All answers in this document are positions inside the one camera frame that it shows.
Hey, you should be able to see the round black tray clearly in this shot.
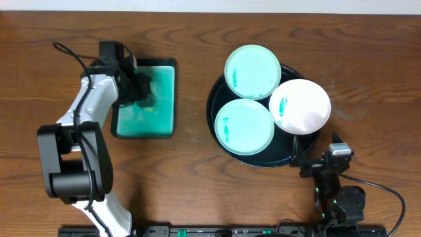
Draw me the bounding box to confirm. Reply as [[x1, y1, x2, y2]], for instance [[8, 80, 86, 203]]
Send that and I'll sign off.
[[206, 63, 321, 168]]

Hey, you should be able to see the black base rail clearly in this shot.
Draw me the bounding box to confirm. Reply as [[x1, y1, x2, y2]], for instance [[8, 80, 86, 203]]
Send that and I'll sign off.
[[57, 224, 388, 237]]

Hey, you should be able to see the green scouring sponge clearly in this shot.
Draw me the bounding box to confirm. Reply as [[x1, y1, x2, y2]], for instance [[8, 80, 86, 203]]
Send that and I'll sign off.
[[136, 72, 155, 108]]

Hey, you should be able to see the mint plate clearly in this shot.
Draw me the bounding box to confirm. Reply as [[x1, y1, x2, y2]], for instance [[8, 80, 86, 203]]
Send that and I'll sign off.
[[224, 44, 282, 100], [214, 99, 275, 156]]

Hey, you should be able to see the left black cable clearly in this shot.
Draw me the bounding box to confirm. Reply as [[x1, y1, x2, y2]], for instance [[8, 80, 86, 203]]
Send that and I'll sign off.
[[52, 41, 114, 237]]

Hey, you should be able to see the rectangular dark green tray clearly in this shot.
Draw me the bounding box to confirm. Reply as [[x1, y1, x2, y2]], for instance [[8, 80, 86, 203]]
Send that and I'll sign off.
[[111, 59, 177, 139]]

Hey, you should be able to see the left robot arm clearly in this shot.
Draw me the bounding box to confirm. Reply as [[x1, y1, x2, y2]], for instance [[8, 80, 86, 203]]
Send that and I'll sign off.
[[37, 55, 143, 236]]

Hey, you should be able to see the white plate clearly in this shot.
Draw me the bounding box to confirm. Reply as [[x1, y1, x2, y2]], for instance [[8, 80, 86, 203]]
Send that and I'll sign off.
[[268, 79, 332, 135]]

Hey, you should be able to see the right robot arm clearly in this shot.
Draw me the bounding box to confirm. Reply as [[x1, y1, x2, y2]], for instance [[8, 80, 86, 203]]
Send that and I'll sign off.
[[290, 133, 366, 236]]

